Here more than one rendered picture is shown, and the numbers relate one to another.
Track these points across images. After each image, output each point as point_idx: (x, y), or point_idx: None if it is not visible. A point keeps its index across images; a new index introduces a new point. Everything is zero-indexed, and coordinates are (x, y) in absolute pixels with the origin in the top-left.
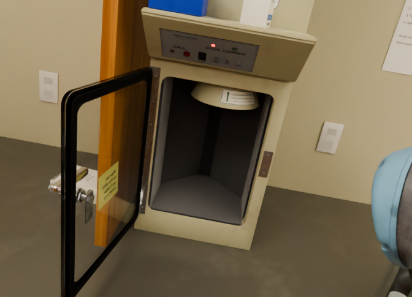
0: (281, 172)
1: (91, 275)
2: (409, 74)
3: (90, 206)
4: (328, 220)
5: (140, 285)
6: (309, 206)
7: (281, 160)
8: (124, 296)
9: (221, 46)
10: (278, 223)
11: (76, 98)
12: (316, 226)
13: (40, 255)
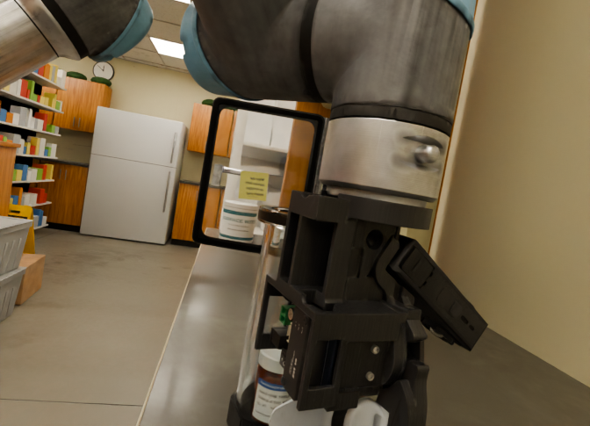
0: (584, 347)
1: (218, 243)
2: None
3: (218, 175)
4: (556, 421)
5: (235, 277)
6: (565, 400)
7: (585, 319)
8: (220, 272)
9: None
10: (435, 353)
11: (219, 99)
12: (499, 396)
13: (243, 256)
